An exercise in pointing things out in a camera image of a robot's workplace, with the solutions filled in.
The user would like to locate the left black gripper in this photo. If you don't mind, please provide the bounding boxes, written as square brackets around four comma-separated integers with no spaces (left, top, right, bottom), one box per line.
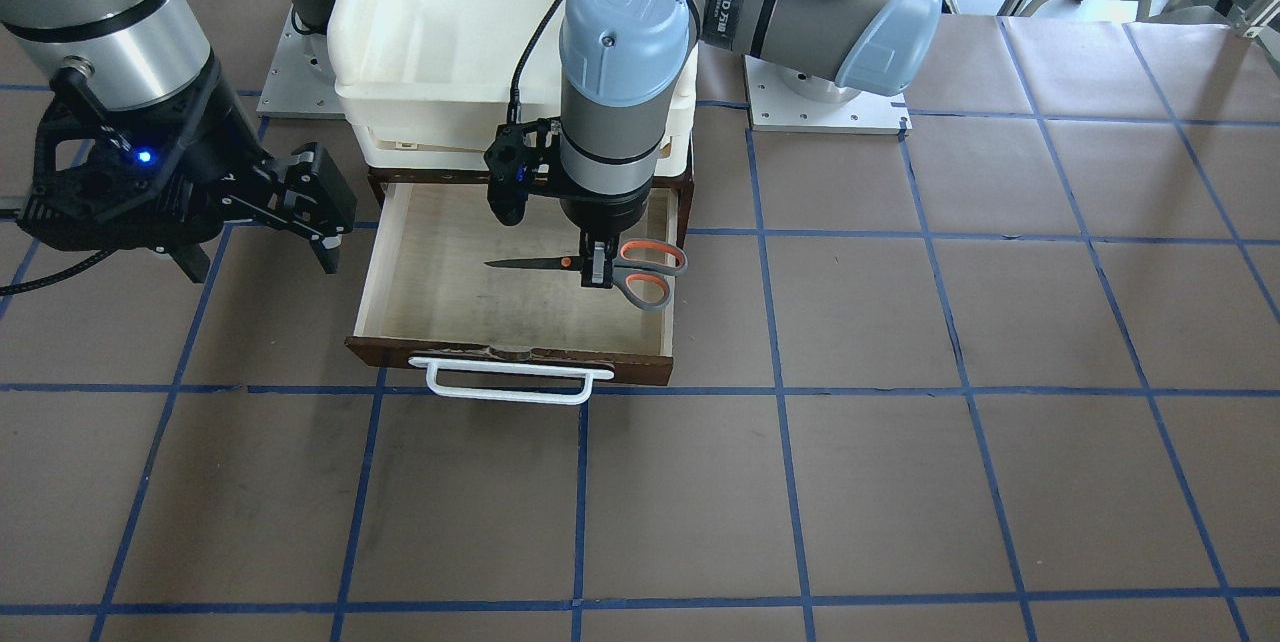
[556,188,650,288]

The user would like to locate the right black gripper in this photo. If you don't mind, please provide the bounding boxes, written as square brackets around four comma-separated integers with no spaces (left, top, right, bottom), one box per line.
[18,58,357,283]

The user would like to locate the orange grey handled scissors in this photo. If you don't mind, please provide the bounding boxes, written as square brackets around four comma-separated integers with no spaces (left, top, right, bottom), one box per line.
[486,238,687,311]

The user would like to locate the wooden drawer with white handle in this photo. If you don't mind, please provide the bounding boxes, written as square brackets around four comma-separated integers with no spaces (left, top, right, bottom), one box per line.
[346,183,675,405]

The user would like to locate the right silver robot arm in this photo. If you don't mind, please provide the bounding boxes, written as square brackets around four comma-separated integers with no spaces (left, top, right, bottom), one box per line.
[3,0,357,295]

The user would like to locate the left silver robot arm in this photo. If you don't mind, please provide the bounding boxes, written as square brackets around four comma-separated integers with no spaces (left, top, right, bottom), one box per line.
[559,0,942,286]

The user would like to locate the cream plastic tray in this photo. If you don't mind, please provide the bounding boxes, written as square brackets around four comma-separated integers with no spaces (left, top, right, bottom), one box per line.
[326,0,699,175]

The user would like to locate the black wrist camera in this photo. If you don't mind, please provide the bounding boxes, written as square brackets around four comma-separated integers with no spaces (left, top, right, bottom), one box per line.
[483,118,559,226]

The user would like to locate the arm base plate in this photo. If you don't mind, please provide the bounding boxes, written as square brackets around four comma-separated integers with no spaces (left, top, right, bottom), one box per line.
[742,58,913,136]
[257,8,346,121]

